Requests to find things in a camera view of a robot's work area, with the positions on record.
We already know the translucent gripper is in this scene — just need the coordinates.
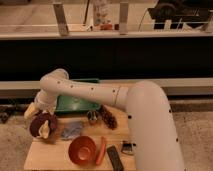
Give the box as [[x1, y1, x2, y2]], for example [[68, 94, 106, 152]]
[[24, 102, 55, 119]]

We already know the peeled yellow banana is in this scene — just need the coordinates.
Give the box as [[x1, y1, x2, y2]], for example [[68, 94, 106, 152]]
[[39, 120, 50, 139]]

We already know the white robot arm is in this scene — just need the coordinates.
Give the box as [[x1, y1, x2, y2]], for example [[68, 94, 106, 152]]
[[24, 68, 186, 171]]

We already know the purple bowl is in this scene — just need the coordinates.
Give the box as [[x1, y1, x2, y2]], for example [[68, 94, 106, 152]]
[[30, 113, 58, 138]]

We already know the orange bowl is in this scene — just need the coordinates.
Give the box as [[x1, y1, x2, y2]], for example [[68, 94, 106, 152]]
[[68, 136, 96, 166]]

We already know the green plastic tray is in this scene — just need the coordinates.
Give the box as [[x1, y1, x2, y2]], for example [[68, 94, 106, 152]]
[[54, 78, 102, 115]]

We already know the blue folded cloth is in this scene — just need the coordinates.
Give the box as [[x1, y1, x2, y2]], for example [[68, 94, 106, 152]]
[[61, 121, 83, 140]]

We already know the dark grape bunch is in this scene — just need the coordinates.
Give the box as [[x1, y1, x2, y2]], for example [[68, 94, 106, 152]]
[[99, 106, 117, 129]]

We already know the orange carrot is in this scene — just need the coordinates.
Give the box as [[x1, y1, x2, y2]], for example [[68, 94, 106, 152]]
[[95, 137, 107, 166]]

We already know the black remote control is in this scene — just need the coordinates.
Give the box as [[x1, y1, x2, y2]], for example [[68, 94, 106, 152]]
[[107, 146, 124, 171]]

